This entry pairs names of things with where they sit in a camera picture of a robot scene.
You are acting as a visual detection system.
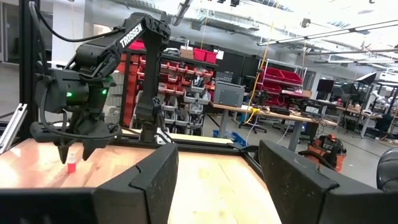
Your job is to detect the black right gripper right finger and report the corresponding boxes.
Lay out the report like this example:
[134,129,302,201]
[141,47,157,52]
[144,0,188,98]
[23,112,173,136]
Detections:
[259,139,384,224]

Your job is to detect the cardboard box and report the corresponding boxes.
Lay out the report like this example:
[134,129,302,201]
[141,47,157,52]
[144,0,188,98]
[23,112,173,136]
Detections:
[179,45,195,60]

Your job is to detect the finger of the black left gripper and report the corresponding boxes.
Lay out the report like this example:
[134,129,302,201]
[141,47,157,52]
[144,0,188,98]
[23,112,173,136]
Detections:
[81,138,103,162]
[57,139,70,165]

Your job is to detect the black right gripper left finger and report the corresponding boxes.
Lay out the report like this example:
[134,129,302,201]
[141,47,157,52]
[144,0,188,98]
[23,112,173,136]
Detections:
[93,142,180,224]

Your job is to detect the wooden workbench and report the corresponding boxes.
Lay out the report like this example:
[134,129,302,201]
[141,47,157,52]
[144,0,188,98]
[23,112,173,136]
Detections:
[210,101,340,153]

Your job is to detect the orange black shop vacuum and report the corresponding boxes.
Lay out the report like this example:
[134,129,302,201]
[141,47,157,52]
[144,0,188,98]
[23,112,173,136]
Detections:
[297,133,348,174]

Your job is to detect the yellow hanging power cord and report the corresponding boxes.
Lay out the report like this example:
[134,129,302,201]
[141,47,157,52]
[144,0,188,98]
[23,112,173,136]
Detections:
[244,18,272,125]

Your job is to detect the silver aluminium extrusion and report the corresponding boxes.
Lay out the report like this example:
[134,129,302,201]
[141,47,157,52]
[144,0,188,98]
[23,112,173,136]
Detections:
[0,103,28,155]

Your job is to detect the black studio softbox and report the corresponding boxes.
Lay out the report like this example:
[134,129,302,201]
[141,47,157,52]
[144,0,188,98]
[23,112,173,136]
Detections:
[354,72,377,85]

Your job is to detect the red parts bin shelf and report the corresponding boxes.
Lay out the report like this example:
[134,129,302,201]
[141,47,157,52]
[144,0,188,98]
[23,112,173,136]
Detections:
[118,39,218,136]

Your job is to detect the black monitor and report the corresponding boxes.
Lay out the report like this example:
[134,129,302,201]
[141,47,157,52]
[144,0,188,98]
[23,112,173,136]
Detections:
[316,78,335,94]

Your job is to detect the white wire rack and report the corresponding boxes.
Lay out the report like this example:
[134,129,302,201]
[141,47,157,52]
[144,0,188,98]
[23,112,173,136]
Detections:
[257,58,308,108]

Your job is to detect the grey equipment box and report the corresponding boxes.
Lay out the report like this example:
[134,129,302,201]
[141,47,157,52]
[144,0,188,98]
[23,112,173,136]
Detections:
[213,81,246,108]

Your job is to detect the red storage bin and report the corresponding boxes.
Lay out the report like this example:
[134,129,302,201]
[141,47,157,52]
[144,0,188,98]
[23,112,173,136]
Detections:
[193,48,206,62]
[205,50,218,65]

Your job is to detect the blue floor bin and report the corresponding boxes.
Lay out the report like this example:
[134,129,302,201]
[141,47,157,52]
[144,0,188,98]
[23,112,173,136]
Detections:
[212,129,249,147]

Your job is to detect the black office chair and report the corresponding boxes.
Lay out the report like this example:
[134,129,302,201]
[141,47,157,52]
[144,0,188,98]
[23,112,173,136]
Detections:
[376,147,398,192]

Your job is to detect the small red dropper bottle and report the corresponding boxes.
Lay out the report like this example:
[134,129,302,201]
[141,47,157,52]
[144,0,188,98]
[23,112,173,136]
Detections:
[67,152,78,174]

